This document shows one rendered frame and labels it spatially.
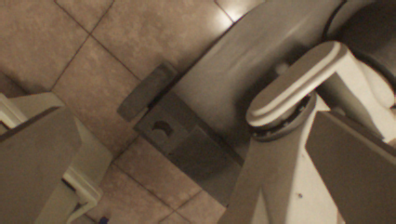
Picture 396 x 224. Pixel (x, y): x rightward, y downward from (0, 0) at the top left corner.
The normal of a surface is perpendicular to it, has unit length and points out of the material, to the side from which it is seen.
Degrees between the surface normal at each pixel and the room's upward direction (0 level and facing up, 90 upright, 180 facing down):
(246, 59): 0
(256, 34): 0
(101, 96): 0
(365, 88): 23
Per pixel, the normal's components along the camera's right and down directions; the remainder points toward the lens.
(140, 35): -0.06, 0.35
